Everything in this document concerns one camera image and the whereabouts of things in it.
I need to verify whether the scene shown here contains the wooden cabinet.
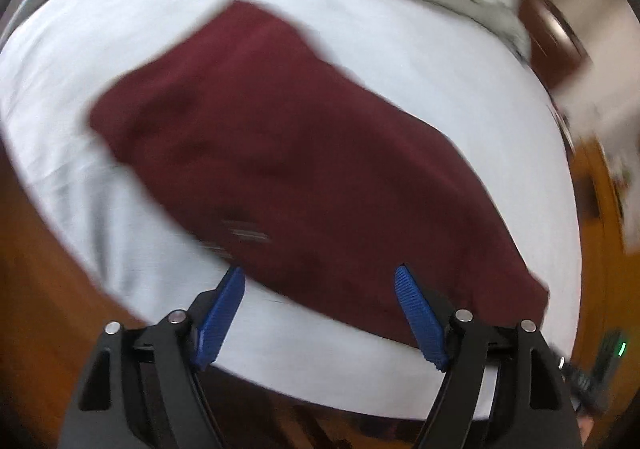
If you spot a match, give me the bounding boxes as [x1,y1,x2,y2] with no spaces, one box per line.
[570,139,640,290]

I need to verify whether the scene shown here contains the dark wooden headboard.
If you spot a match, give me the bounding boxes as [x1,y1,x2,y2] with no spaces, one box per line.
[515,0,593,90]

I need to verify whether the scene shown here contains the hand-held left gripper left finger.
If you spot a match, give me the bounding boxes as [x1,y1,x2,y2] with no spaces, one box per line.
[60,265,246,449]

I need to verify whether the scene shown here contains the maroon pants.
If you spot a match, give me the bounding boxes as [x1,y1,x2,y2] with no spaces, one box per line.
[89,0,551,347]

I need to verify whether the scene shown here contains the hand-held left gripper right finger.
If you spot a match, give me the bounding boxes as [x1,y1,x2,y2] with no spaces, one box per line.
[394,265,583,449]

